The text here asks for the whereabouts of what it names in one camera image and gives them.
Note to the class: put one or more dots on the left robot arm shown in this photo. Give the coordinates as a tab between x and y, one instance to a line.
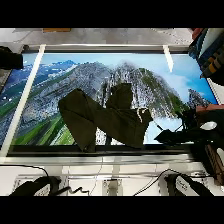
36	186

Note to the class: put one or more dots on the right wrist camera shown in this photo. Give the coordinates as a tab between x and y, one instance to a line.
190	118

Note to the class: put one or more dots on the dark green trousers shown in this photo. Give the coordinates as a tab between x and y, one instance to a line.
113	123

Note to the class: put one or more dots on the heap of clothes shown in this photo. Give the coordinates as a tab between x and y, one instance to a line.
215	63

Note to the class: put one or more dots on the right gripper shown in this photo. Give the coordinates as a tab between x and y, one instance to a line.
181	136

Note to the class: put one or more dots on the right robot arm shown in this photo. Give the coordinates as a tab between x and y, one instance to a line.
208	126

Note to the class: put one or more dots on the blue garment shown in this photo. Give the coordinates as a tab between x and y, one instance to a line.
196	48

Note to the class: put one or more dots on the silver frame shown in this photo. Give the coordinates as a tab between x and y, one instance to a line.
112	188

